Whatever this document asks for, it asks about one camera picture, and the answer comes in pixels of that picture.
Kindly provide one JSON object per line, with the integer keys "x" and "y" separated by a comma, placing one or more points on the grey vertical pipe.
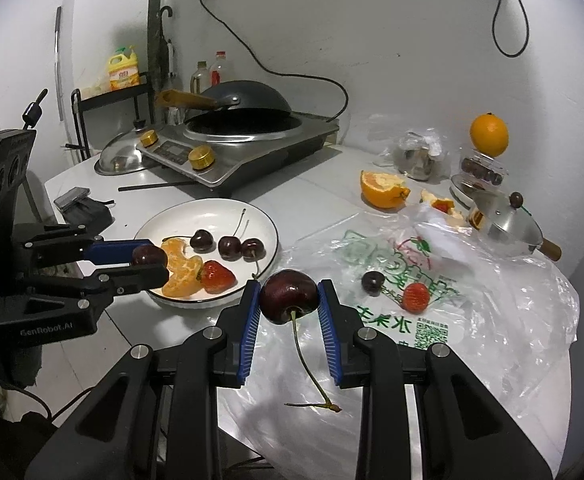
{"x": 156, "y": 10}

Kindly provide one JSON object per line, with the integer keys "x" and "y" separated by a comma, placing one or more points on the cut orange half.
{"x": 382, "y": 189}

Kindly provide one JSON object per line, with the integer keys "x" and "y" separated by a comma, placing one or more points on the white round plate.
{"x": 212, "y": 215}

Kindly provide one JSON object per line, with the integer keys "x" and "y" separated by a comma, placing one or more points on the clear box of dark fruit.
{"x": 482, "y": 170}

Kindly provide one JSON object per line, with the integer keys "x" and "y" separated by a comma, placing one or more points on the steel cup in crumpled bag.
{"x": 419, "y": 156}

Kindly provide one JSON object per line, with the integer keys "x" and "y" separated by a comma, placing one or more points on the peeled orange segment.
{"x": 176, "y": 251}
{"x": 182, "y": 282}

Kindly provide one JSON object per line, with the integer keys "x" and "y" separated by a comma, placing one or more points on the black umbrella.
{"x": 164, "y": 55}

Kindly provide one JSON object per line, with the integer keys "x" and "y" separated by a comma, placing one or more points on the steel wok lid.
{"x": 122, "y": 157}

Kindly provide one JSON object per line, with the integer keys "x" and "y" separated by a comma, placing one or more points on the red cap sauce bottle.
{"x": 219, "y": 69}

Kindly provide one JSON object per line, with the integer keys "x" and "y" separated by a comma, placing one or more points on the black wallet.
{"x": 89, "y": 212}

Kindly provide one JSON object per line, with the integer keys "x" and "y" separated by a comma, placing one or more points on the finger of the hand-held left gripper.
{"x": 137, "y": 278}
{"x": 112, "y": 251}

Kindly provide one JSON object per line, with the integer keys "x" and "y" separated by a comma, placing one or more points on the yellow detergent bottle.
{"x": 123, "y": 72}

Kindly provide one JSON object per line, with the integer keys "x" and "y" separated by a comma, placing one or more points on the black chopstick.
{"x": 147, "y": 186}

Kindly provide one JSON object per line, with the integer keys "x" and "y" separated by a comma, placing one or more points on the steel pot with lid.
{"x": 511, "y": 225}

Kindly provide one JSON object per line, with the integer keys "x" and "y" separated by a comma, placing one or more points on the silver induction cooker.
{"x": 252, "y": 152}

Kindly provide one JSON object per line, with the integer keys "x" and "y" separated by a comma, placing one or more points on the small grey phone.
{"x": 72, "y": 196}

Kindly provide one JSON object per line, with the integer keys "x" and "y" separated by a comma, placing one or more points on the clear oil bottle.
{"x": 201, "y": 79}

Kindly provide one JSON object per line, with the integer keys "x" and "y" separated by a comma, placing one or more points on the clear printed plastic bag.
{"x": 496, "y": 310}

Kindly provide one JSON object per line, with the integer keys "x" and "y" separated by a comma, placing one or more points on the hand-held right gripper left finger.
{"x": 249, "y": 330}

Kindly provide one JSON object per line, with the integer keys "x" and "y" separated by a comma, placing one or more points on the red strawberry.
{"x": 217, "y": 276}
{"x": 415, "y": 296}

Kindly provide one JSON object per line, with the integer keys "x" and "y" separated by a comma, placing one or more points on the whole orange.
{"x": 489, "y": 134}

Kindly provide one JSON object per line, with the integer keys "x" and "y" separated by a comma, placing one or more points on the orange peel piece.
{"x": 434, "y": 199}

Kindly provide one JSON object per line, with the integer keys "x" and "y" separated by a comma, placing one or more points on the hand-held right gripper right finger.
{"x": 328, "y": 330}

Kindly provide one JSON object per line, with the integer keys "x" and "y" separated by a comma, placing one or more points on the black metal rack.
{"x": 84, "y": 105}

